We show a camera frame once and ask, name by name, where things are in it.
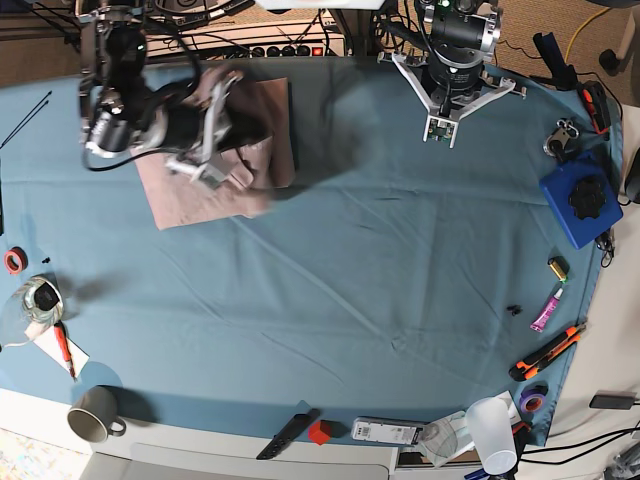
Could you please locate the foot pedal labelled zero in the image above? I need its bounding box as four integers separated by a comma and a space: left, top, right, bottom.
155, 0, 223, 20

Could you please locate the purple tape roll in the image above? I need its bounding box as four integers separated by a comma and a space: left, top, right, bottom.
519, 384, 548, 413

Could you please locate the black phone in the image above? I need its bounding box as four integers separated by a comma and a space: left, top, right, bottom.
589, 393, 639, 410

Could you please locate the silver metal clamp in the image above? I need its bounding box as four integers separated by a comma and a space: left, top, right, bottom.
543, 118, 580, 164

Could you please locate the black cable tie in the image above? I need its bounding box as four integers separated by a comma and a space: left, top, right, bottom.
0, 91, 52, 149

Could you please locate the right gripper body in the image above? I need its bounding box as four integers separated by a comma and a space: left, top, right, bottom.
149, 69, 244, 188

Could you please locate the white power strip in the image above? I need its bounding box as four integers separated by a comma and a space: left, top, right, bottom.
244, 43, 327, 58

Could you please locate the orange utility knife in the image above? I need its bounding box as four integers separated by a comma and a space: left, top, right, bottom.
509, 323, 586, 382

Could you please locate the black folding knife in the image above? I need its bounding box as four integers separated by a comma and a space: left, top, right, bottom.
256, 408, 321, 461

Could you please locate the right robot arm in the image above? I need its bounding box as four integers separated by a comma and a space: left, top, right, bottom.
75, 1, 271, 188

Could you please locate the white paper note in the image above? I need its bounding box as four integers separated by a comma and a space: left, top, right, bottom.
34, 327, 89, 378

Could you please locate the blue box with black knob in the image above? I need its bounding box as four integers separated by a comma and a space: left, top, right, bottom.
539, 150, 623, 250

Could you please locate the red tape roll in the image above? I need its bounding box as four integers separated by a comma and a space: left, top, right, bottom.
3, 246, 28, 275

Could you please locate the red cube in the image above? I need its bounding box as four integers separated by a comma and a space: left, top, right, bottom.
307, 420, 332, 445

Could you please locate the grey ceramic mug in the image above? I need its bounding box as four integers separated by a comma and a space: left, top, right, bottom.
67, 386, 127, 443

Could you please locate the translucent plastic cup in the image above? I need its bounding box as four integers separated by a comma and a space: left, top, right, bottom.
465, 397, 517, 476

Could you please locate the purple glue tube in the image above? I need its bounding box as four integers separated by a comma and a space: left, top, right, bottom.
530, 287, 564, 332

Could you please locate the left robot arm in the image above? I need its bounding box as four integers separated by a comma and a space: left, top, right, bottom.
377, 1, 527, 147

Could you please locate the blue table cloth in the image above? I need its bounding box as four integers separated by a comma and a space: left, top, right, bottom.
1, 59, 601, 437

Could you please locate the white barcode box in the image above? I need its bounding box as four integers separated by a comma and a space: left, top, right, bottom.
351, 417, 426, 445

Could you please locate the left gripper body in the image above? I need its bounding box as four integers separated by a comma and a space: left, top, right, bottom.
377, 52, 527, 147

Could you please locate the clear plastic packaging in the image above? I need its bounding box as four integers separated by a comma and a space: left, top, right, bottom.
416, 410, 475, 468

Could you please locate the red pen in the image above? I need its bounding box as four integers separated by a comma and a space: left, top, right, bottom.
53, 321, 76, 380

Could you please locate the small black clip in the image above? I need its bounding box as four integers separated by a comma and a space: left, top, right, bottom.
506, 304, 523, 316

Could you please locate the pink T-shirt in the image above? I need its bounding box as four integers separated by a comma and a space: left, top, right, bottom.
131, 67, 295, 230

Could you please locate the yellow black battery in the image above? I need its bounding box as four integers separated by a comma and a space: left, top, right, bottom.
547, 256, 570, 283

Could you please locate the red black tool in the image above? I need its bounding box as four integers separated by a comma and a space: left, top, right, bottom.
581, 81, 611, 134

